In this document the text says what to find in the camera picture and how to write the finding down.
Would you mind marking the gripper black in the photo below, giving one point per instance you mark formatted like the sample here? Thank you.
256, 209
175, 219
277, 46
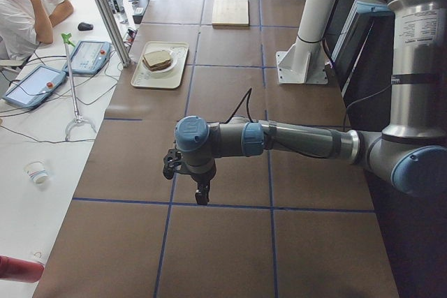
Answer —
202, 176

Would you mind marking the white round plate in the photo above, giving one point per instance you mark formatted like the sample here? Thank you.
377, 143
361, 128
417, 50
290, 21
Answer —
172, 64

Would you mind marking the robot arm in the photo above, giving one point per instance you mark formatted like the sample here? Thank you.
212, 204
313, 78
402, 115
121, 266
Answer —
409, 152

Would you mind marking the cream bear serving tray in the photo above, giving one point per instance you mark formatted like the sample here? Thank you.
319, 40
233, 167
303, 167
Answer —
171, 79

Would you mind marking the paper cup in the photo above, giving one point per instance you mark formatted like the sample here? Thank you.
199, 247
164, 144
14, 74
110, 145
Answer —
36, 171

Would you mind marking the far teach pendant tablet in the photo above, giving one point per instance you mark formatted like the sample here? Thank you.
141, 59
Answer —
88, 57

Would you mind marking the teach pendant tablet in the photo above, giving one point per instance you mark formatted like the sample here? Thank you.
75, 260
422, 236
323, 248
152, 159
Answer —
33, 89
88, 57

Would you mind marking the wooden cutting board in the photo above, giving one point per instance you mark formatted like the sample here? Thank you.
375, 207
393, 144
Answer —
230, 13

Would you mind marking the near teach pendant tablet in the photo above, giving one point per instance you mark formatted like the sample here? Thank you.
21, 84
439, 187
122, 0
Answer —
33, 89

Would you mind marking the red bottle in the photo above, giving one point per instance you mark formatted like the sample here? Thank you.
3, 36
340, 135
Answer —
13, 269

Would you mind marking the black computer mouse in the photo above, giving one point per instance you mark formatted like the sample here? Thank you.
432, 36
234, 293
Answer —
83, 26

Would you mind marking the seated person white shirt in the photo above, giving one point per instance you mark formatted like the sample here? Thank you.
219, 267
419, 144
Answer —
25, 24

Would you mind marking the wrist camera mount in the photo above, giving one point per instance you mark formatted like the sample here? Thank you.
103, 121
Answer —
173, 164

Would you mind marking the green handled reacher grabber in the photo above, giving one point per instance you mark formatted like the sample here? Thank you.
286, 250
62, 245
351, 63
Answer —
78, 120

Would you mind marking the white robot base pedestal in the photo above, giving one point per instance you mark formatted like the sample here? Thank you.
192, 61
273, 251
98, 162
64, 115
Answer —
304, 61

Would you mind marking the aluminium frame post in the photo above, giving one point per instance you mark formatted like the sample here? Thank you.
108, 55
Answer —
113, 32

